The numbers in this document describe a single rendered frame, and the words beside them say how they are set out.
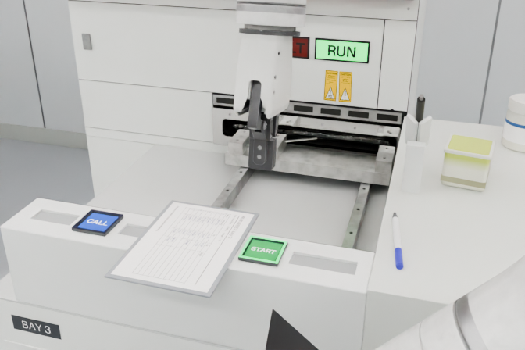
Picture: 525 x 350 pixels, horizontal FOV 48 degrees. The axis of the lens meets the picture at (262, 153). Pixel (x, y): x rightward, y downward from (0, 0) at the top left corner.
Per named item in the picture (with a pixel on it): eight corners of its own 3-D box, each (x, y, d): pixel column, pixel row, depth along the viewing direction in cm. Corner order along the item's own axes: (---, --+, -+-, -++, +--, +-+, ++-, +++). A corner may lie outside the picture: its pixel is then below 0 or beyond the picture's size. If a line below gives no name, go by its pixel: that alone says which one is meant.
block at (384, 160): (378, 156, 129) (380, 144, 128) (394, 158, 128) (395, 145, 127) (374, 172, 122) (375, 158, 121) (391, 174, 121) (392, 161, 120)
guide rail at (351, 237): (366, 176, 134) (366, 164, 133) (374, 176, 133) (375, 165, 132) (323, 318, 90) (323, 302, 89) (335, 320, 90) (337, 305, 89)
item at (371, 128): (216, 141, 145) (214, 105, 141) (397, 163, 134) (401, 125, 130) (212, 144, 143) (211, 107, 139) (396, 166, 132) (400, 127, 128)
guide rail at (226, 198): (252, 161, 141) (252, 149, 140) (260, 162, 140) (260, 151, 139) (162, 287, 97) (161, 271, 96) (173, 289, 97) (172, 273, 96)
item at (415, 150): (401, 176, 102) (408, 104, 97) (423, 179, 101) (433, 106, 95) (398, 192, 97) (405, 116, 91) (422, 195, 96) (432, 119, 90)
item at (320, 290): (49, 267, 102) (37, 197, 96) (368, 330, 88) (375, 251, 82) (14, 301, 94) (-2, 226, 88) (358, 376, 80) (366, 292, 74)
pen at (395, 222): (391, 209, 90) (396, 263, 77) (398, 210, 90) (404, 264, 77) (391, 215, 90) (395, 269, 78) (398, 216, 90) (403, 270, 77)
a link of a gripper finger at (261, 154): (252, 116, 74) (249, 166, 76) (244, 119, 71) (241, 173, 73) (276, 118, 74) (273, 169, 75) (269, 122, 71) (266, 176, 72)
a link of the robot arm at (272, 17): (249, 4, 76) (248, 27, 77) (226, 1, 68) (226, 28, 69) (312, 7, 74) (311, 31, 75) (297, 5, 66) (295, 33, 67)
